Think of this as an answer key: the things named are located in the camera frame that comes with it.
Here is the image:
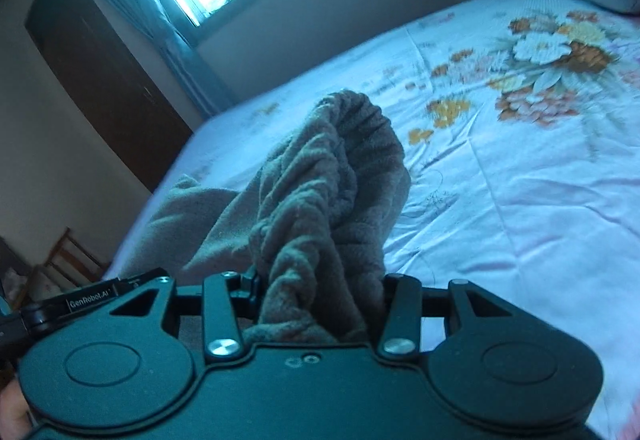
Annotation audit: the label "dark wooden door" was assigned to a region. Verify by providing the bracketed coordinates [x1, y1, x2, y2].
[25, 0, 192, 191]

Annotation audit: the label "person's left hand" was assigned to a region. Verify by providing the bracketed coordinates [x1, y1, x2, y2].
[0, 378, 32, 440]

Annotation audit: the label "wooden chair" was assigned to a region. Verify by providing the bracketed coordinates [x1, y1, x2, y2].
[11, 228, 110, 309]

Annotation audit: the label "white floral bed sheet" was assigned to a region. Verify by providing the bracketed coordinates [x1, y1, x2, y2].
[110, 0, 639, 439]

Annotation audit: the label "teal curtain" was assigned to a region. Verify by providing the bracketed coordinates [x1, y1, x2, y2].
[44, 0, 237, 118]

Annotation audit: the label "grey-brown fleece pants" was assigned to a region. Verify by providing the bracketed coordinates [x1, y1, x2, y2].
[117, 91, 410, 344]

